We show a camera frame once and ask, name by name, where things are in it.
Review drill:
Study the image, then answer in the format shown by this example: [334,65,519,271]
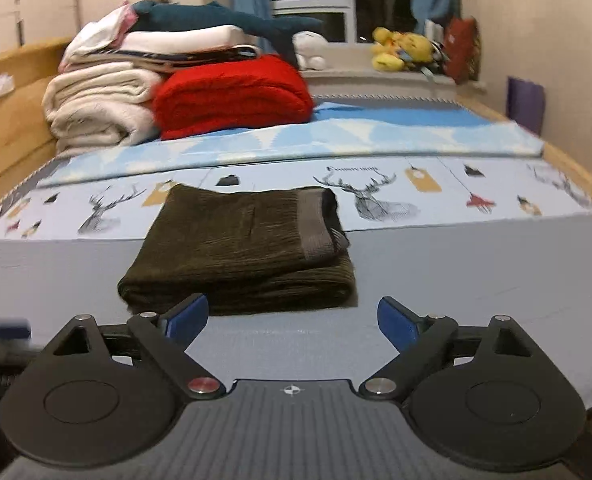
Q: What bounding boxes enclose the white folded cloth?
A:
[120,25,251,57]

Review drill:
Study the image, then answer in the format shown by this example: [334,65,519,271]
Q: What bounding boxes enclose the yellow plush toys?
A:
[371,26,435,73]

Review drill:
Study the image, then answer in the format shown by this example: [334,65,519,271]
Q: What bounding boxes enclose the dark brown blanket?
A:
[116,184,359,316]

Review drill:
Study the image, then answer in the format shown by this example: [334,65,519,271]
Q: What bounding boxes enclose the white plush toy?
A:
[292,30,330,72]

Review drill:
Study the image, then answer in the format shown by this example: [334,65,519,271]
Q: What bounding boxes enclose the blue shark plush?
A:
[130,0,325,69]

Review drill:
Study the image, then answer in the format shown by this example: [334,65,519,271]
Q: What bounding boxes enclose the wooden headboard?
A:
[0,36,82,213]

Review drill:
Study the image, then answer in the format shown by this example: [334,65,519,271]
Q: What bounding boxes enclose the light blue patterned blanket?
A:
[36,101,545,190]

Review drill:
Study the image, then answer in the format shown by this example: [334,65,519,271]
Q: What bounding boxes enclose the white windowsill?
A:
[296,66,488,102]

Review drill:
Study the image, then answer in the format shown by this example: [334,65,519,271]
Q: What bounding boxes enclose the red folded blanket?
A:
[152,54,317,142]

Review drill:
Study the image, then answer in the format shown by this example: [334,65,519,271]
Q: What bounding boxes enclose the wooden bed frame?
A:
[455,94,592,213]

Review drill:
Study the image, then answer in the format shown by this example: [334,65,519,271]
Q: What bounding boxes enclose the grey bed sheet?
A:
[0,209,592,413]

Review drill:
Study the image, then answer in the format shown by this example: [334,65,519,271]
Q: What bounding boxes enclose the purple mat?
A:
[505,75,548,137]

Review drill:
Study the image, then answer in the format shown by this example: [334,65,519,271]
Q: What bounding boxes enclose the cream folded blanket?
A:
[42,61,165,157]

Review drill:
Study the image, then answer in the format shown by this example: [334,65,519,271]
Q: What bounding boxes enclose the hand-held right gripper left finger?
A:
[40,293,225,401]

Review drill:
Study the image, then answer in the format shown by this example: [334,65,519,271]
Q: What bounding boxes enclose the dark patterned folded cloth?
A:
[120,44,265,70]

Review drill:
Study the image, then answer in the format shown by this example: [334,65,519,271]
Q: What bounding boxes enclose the pink and white cloth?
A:
[57,1,140,74]

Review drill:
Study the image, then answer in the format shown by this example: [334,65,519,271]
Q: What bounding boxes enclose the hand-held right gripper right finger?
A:
[359,296,548,401]

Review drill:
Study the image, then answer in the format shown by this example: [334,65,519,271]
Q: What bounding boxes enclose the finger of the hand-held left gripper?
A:
[0,318,32,342]

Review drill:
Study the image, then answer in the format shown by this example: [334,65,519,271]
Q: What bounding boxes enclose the red cushion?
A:
[442,15,480,86]

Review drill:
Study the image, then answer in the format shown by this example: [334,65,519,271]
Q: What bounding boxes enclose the deer printed bed sheet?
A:
[0,154,592,242]

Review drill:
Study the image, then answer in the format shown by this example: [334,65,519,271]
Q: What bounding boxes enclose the white window frame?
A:
[268,0,419,43]

